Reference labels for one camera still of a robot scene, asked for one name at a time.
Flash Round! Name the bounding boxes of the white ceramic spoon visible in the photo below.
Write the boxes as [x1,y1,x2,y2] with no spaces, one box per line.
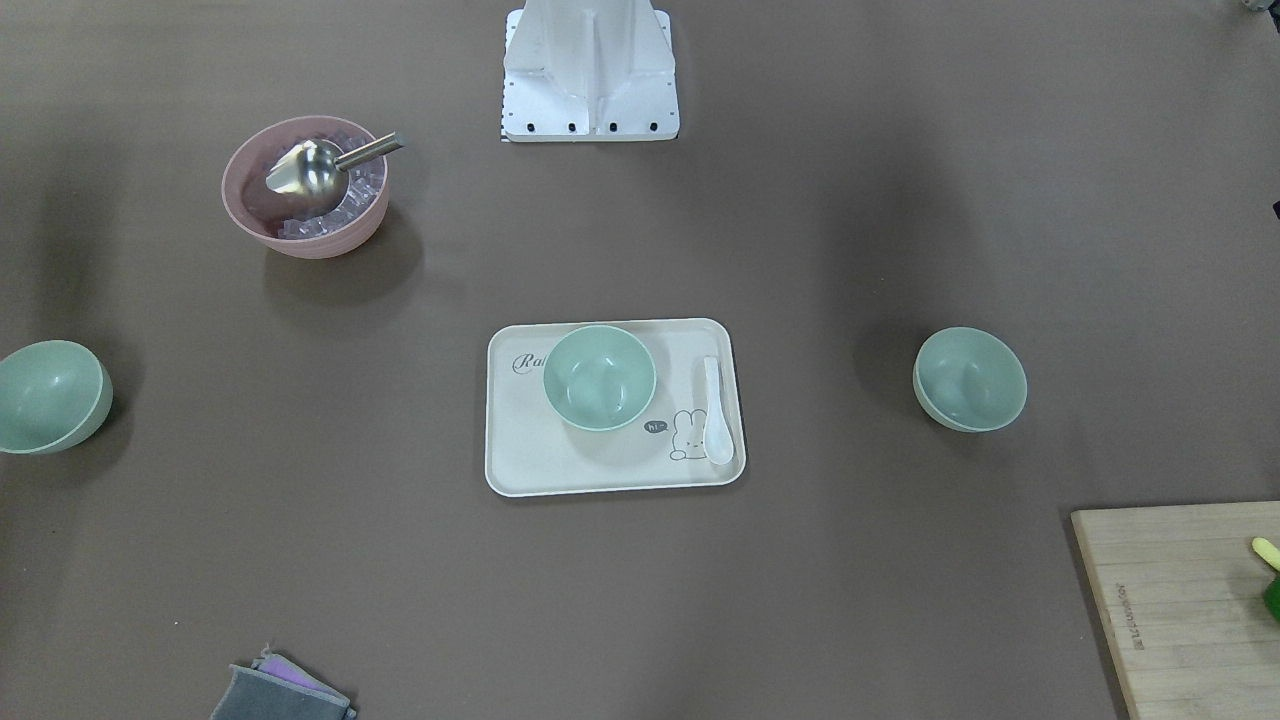
[703,356,735,466]

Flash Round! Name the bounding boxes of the green bowl robot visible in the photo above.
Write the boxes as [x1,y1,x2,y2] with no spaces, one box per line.
[1,340,114,455]
[911,325,1028,433]

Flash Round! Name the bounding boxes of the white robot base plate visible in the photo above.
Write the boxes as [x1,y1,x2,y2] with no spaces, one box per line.
[500,1,681,143]

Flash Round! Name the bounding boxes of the pink bowl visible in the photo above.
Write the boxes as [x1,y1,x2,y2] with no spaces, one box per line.
[221,115,390,259]

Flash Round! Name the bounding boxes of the green lime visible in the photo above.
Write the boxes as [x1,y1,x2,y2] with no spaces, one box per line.
[1262,575,1280,623]

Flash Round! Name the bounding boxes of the cream rabbit tray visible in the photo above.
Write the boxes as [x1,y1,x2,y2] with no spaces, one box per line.
[485,318,746,497]

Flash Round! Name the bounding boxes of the metal ice scoop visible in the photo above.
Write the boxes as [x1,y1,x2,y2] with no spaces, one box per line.
[265,132,406,220]

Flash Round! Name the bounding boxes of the yellow plastic knife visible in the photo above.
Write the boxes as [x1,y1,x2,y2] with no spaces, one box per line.
[1251,537,1280,573]

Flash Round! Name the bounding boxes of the bamboo cutting board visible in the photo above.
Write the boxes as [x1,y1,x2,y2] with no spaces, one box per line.
[1071,501,1279,719]

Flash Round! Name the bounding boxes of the grey folded cloth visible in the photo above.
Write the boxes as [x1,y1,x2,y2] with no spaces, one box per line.
[210,647,358,719]

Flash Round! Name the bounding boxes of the green bowl on tray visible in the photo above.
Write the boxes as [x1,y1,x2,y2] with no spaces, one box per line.
[541,324,658,432]

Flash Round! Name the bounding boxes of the clear ice cubes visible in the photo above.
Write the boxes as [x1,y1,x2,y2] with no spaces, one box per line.
[276,169,372,240]

